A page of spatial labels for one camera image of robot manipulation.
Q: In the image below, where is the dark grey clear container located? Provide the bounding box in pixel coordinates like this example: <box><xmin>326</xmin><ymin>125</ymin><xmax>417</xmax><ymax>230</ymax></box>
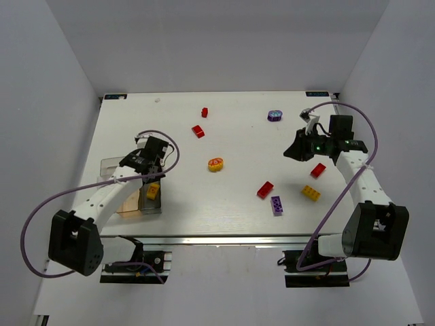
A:
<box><xmin>139</xmin><ymin>183</ymin><xmax>162</xmax><ymax>215</ymax></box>

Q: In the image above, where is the right blue table label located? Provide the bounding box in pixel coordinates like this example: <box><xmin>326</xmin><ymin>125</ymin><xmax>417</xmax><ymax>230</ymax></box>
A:
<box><xmin>305</xmin><ymin>91</ymin><xmax>330</xmax><ymax>98</ymax></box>

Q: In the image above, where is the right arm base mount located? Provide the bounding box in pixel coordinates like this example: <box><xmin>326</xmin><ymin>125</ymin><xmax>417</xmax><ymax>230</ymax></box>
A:
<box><xmin>277</xmin><ymin>240</ymin><xmax>350</xmax><ymax>288</ymax></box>

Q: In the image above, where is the red sloped lego brick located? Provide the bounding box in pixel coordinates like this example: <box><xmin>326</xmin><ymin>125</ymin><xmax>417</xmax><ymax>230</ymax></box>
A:
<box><xmin>192</xmin><ymin>125</ymin><xmax>205</xmax><ymax>139</ymax></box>

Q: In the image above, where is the left blue table label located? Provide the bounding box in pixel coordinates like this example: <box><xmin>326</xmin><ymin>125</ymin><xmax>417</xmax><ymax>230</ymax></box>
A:
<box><xmin>103</xmin><ymin>94</ymin><xmax>127</xmax><ymax>101</ymax></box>

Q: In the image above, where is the yellow arch lego piece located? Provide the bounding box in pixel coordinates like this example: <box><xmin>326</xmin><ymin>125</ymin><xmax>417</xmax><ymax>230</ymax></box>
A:
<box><xmin>146</xmin><ymin>183</ymin><xmax>160</xmax><ymax>200</ymax></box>

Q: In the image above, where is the red two-by-two lego brick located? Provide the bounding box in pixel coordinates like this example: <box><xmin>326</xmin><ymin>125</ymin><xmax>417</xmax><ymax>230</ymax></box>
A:
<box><xmin>257</xmin><ymin>181</ymin><xmax>274</xmax><ymax>199</ymax></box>

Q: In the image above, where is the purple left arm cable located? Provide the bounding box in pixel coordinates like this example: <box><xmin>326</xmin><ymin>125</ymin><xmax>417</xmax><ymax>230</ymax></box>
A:
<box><xmin>20</xmin><ymin>130</ymin><xmax>180</xmax><ymax>284</ymax></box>

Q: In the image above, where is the purple lego brick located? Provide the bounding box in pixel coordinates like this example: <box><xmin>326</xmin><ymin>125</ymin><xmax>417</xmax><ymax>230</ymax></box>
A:
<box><xmin>271</xmin><ymin>196</ymin><xmax>283</xmax><ymax>216</ymax></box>

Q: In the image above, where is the purple round lego piece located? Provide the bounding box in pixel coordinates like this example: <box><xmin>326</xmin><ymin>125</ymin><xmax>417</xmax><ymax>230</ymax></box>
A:
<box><xmin>267</xmin><ymin>110</ymin><xmax>283</xmax><ymax>122</ymax></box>

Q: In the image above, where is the blue table label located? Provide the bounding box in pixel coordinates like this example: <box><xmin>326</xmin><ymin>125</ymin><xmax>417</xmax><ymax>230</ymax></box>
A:
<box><xmin>103</xmin><ymin>94</ymin><xmax>127</xmax><ymax>101</ymax></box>
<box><xmin>305</xmin><ymin>91</ymin><xmax>330</xmax><ymax>98</ymax></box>

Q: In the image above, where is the aluminium table front rail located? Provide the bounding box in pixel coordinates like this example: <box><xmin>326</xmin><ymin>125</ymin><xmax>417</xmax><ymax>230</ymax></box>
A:
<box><xmin>63</xmin><ymin>234</ymin><xmax>385</xmax><ymax>247</ymax></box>

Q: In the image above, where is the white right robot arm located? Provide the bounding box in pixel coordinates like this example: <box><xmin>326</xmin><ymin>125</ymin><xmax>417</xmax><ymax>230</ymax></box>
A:
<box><xmin>284</xmin><ymin>109</ymin><xmax>409</xmax><ymax>261</ymax></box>

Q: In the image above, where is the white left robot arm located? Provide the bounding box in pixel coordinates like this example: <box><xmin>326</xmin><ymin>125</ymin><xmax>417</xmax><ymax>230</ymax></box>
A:
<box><xmin>48</xmin><ymin>136</ymin><xmax>170</xmax><ymax>276</ymax></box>

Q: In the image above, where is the amber clear container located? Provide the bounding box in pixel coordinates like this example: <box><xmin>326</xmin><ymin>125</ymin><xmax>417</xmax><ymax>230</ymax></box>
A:
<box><xmin>116</xmin><ymin>190</ymin><xmax>141</xmax><ymax>219</ymax></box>

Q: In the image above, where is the clear smoky long container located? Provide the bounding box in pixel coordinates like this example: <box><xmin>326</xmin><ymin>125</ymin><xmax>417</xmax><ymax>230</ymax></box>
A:
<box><xmin>99</xmin><ymin>156</ymin><xmax>124</xmax><ymax>180</ymax></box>

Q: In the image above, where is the yellow two-by-three lego brick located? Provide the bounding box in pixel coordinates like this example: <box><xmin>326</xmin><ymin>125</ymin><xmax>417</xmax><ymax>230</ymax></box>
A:
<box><xmin>301</xmin><ymin>185</ymin><xmax>321</xmax><ymax>202</ymax></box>

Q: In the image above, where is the yellow round decorated lego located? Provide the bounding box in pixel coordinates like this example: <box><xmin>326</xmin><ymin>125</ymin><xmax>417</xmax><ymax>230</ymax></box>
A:
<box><xmin>207</xmin><ymin>158</ymin><xmax>224</xmax><ymax>173</ymax></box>

